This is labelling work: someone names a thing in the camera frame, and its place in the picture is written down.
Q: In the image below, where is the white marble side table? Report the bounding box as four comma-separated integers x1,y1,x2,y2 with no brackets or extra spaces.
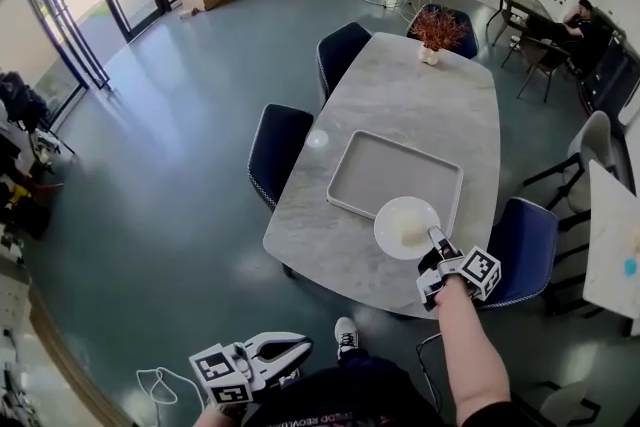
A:
581,159,640,337

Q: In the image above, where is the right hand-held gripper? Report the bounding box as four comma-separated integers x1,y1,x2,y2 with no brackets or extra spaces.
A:
416,225,503,311

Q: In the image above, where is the black cable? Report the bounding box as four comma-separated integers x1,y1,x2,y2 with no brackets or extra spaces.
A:
415,331,447,412

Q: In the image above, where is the person's right forearm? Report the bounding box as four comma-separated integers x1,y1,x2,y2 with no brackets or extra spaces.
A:
433,274,515,427

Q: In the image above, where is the orange dried plant bunch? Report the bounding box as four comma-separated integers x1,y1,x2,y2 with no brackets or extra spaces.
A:
406,6,472,53

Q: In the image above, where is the black equipment pile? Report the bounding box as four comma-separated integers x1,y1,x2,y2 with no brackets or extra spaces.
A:
0,69,77,241

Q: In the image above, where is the person's black t-shirt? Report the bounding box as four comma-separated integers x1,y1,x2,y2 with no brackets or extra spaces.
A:
243,353,517,427

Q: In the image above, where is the beige chair with black legs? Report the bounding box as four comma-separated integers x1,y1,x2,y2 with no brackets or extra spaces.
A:
521,110,620,227
508,378,602,427

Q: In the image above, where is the grey rectangular tray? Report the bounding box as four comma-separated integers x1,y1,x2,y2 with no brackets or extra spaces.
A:
325,129,465,239

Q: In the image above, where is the dark blue upholstered chair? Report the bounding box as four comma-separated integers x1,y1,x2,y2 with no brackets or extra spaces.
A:
246,102,316,212
478,196,560,312
405,3,481,61
316,21,373,109

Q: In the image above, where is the black equipment cabinet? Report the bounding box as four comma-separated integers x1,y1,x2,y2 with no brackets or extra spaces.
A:
578,12,640,129

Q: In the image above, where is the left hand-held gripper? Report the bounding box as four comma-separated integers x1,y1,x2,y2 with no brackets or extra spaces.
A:
188,332,314,410

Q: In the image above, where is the person's right leg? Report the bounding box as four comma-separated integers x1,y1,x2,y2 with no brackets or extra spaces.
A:
337,347,375,369

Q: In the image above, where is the grey marble dining table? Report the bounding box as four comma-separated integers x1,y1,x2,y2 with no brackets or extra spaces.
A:
262,31,502,320

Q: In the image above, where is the dark brown chair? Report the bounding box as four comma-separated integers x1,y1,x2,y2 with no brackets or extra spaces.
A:
501,33,572,105

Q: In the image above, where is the white cable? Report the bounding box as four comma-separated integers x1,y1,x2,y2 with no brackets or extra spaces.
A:
135,365,207,427

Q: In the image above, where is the person's left forearm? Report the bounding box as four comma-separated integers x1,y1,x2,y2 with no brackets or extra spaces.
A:
191,408,239,427

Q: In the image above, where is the white ceramic vase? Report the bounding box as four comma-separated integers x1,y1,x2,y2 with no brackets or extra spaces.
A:
417,42,443,67

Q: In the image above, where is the white round plate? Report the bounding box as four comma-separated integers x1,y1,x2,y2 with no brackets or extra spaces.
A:
373,195,443,262

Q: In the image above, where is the brown wooden table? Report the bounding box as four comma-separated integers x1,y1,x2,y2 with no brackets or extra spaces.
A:
496,0,557,47

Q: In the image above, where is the white sneaker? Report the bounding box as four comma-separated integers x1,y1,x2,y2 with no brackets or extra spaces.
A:
333,316,361,360

